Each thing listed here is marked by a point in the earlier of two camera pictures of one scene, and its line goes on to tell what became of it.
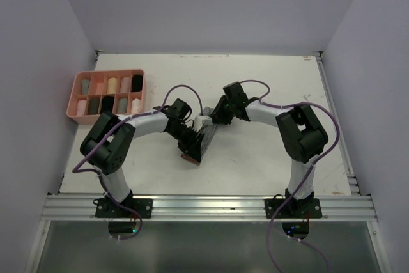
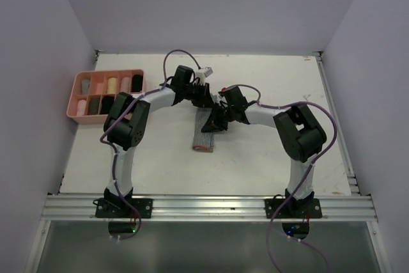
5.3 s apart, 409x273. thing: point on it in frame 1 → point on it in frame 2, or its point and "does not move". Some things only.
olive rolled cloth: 94,103 does not move
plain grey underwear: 85,86 does not move
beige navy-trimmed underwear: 112,85 does not move
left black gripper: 192,147 → 204,100
